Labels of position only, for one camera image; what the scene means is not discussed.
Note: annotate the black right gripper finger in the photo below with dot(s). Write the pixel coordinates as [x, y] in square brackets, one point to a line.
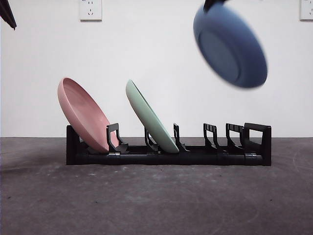
[207, 5]
[221, 1]

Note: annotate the white wall socket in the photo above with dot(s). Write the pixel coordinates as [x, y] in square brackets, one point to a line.
[91, 11]
[306, 9]

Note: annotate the pink plate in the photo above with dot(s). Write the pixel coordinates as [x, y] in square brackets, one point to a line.
[80, 110]

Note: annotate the blue plate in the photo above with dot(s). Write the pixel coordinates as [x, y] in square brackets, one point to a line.
[232, 49]

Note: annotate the black plastic dish rack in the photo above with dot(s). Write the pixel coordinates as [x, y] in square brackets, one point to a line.
[171, 160]

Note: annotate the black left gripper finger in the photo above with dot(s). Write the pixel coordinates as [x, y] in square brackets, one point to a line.
[3, 12]
[9, 13]

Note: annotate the green plate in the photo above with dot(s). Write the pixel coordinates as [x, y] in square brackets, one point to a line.
[151, 122]

